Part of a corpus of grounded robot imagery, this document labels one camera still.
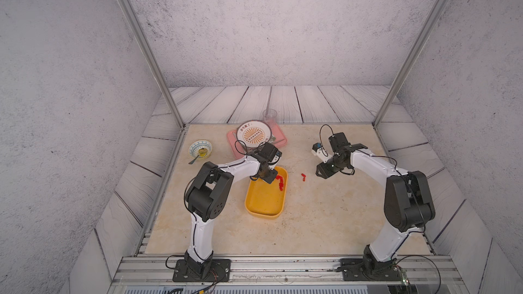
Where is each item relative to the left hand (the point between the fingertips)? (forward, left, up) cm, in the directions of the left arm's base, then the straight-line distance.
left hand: (272, 175), depth 98 cm
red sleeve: (0, -15, -1) cm, 15 cm away
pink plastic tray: (+24, -4, -1) cm, 24 cm away
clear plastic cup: (+39, 0, +3) cm, 39 cm away
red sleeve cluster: (-4, -4, -1) cm, 6 cm away
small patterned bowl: (+17, +37, +1) cm, 41 cm away
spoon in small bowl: (+15, +36, 0) cm, 39 cm away
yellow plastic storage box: (-12, +4, 0) cm, 13 cm away
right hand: (-1, -22, +6) cm, 23 cm away
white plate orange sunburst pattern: (+27, +10, +1) cm, 29 cm away
